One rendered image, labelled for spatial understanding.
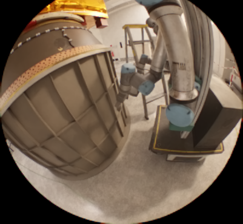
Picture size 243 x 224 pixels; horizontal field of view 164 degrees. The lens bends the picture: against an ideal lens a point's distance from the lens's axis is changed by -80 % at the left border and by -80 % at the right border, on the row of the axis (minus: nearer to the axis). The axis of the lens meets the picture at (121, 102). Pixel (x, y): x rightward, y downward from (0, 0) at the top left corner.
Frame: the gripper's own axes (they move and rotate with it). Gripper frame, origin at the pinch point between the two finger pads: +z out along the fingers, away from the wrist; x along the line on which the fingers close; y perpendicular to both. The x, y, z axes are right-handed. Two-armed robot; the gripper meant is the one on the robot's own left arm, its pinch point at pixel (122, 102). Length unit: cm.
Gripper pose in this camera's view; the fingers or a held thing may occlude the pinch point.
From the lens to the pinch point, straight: 64.7
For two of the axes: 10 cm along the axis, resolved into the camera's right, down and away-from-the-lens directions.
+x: -4.8, 6.8, -5.5
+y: -8.7, -4.3, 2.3
